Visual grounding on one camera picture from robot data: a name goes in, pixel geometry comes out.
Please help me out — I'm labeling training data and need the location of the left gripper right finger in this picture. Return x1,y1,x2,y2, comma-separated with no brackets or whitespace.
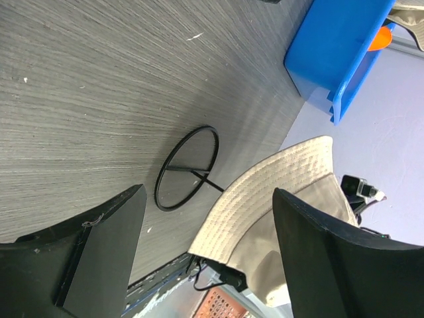
272,189,423,317

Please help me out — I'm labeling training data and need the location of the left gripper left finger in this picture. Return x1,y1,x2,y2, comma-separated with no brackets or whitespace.
1,184,147,317

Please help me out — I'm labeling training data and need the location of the beige bucket hat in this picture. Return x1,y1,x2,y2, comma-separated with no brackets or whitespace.
188,136,358,307

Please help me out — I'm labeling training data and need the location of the black wire hat stand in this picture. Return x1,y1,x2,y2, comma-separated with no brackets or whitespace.
154,125,224,212

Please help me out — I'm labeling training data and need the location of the blue plastic bin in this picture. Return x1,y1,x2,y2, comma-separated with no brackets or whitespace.
284,0,394,125

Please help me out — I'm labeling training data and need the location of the orange hat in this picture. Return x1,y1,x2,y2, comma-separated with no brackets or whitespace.
368,26,392,52

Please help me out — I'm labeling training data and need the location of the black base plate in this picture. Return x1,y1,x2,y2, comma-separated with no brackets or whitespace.
121,253,197,317

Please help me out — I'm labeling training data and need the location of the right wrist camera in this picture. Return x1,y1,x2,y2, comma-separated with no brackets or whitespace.
341,175,387,215

